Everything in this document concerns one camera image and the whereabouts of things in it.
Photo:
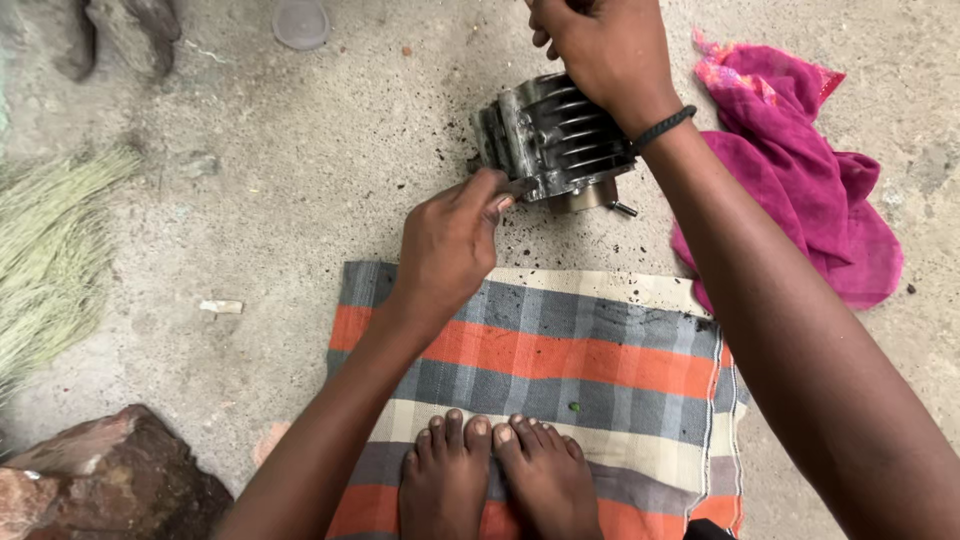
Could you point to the small dark bolt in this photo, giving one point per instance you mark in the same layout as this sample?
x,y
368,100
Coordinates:
x,y
625,209

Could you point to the person's right foot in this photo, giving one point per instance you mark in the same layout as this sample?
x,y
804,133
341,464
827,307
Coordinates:
x,y
551,487

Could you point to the orange grey striped cloth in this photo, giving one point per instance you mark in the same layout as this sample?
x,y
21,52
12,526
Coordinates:
x,y
592,360

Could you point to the person's black clothing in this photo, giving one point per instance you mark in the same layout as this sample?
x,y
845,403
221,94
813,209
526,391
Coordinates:
x,y
709,531

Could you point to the person's left foot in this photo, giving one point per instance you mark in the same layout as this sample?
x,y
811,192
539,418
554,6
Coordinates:
x,y
442,480

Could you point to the magenta cloth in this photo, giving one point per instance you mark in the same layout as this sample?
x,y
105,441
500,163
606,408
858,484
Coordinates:
x,y
795,187

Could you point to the person's left hand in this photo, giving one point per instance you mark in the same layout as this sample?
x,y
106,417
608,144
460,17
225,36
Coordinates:
x,y
442,247

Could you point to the pale grass broom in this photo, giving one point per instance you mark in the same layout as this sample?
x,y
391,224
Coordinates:
x,y
45,255

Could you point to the small white scrap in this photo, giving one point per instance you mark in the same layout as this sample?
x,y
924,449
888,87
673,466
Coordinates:
x,y
221,307

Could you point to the clear plastic lid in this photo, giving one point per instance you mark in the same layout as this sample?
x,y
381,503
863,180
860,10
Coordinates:
x,y
300,22

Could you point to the dark grey stone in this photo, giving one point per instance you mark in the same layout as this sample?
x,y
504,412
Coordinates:
x,y
127,34

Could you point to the finned metal engine cylinder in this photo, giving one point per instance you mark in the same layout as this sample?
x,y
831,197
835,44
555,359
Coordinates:
x,y
551,142

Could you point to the reddish brown rock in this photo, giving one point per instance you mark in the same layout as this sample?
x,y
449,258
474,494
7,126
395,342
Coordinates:
x,y
112,480

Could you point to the person's right hand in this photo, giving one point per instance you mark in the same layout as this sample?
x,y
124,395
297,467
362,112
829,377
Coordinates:
x,y
607,52

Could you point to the small metal scraper blade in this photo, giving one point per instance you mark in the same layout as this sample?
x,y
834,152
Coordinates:
x,y
523,186

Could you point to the person's right fingers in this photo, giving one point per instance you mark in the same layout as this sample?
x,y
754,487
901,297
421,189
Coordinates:
x,y
541,30

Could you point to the person's foot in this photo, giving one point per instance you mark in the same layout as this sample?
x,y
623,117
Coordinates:
x,y
551,487
442,480

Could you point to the black braided wristband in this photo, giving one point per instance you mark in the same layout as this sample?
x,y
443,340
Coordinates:
x,y
664,126

